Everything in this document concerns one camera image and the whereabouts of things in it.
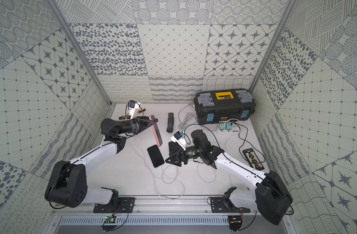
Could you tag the black ribbed cylinder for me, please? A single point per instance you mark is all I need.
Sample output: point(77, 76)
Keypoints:
point(170, 123)

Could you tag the yellow black pliers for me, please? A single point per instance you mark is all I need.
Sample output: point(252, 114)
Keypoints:
point(125, 117)

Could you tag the green usb charger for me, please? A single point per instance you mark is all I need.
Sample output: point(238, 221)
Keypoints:
point(222, 126)

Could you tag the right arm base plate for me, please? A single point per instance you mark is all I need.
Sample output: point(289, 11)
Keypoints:
point(222, 205)

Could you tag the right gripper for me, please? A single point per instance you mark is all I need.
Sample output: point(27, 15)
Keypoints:
point(180, 150)

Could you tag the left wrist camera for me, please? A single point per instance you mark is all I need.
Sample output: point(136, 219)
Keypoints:
point(134, 109)

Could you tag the black deli toolbox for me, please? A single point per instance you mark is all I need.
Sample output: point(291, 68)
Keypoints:
point(220, 106)

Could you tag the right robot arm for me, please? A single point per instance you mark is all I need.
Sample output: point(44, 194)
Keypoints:
point(267, 192)

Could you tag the blue black phone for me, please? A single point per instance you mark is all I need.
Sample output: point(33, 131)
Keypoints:
point(155, 156)

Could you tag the pink case phone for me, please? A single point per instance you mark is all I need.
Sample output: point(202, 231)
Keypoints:
point(156, 130)

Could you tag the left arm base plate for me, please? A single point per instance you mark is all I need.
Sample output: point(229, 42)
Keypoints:
point(119, 205)

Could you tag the teal usb charger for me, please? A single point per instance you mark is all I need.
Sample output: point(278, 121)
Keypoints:
point(229, 126)

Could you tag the white power strip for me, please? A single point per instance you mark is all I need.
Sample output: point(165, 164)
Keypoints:
point(225, 132)

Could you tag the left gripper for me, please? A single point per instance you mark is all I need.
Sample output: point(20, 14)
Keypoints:
point(140, 125)

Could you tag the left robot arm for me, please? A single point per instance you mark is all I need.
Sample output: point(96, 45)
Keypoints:
point(68, 186)

